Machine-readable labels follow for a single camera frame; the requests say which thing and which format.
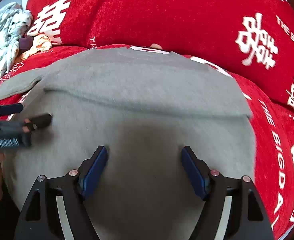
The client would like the grey knit garment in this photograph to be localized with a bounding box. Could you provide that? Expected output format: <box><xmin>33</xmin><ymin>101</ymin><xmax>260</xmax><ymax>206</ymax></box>
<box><xmin>0</xmin><ymin>47</ymin><xmax>257</xmax><ymax>240</ymax></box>

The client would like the dark purple cloth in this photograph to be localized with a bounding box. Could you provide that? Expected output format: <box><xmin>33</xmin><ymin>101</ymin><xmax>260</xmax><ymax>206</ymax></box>
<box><xmin>18</xmin><ymin>36</ymin><xmax>34</xmax><ymax>53</ymax></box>

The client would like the orange cloth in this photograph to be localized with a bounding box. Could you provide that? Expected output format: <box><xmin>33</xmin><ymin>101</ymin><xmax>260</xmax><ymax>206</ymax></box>
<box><xmin>14</xmin><ymin>34</ymin><xmax>52</xmax><ymax>63</ymax></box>

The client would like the white green patterned cloth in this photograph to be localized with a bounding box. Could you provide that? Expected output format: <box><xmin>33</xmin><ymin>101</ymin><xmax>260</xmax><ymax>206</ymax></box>
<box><xmin>0</xmin><ymin>2</ymin><xmax>33</xmax><ymax>79</ymax></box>

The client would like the red wedding bed cover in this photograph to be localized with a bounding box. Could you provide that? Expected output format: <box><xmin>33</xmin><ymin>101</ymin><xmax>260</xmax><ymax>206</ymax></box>
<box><xmin>0</xmin><ymin>43</ymin><xmax>294</xmax><ymax>240</ymax></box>

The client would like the red wedding pillow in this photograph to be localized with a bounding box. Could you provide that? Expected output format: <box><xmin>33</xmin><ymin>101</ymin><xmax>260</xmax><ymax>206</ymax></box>
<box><xmin>26</xmin><ymin>0</ymin><xmax>294</xmax><ymax>110</ymax></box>

